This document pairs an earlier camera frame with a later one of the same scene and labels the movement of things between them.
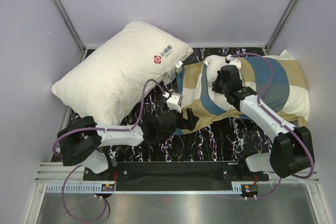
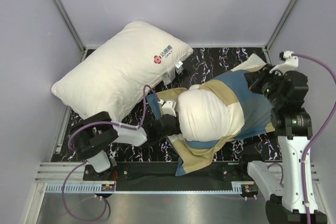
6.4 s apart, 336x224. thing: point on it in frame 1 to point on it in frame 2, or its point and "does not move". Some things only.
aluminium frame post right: x=286 y=12 does not move
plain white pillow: x=107 y=87 does not move
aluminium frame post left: x=65 y=14 does not move
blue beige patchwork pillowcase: x=287 y=92 to x=258 y=117
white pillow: x=213 y=64 to x=203 y=117
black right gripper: x=216 y=87 to x=254 y=78
